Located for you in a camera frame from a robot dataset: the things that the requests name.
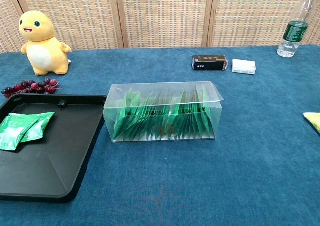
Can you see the yellow object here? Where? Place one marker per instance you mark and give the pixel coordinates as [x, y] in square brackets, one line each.
[315, 122]

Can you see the large green tea sachet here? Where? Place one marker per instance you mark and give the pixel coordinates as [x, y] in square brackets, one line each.
[12, 133]

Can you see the transparent plastic box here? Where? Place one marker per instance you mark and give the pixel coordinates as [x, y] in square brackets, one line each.
[165, 93]

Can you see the woven wooden folding screen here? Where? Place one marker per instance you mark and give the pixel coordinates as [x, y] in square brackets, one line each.
[162, 15]

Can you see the clear green-label water bottle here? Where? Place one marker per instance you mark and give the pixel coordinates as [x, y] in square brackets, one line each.
[295, 33]

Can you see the yellow plush dinosaur toy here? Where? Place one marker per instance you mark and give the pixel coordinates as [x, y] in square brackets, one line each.
[42, 50]

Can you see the green tea packets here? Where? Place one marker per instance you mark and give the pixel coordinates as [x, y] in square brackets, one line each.
[140, 120]

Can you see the black plastic tray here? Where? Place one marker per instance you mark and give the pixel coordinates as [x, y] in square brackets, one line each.
[50, 161]

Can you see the green plastic pouch packet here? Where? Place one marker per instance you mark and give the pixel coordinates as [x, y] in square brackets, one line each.
[38, 127]

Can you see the small white box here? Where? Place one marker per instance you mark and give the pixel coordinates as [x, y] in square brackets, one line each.
[243, 66]

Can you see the black carton box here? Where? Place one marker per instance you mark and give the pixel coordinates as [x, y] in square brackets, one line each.
[210, 63]

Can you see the dark red grape bunch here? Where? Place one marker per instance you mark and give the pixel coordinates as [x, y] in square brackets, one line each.
[32, 85]

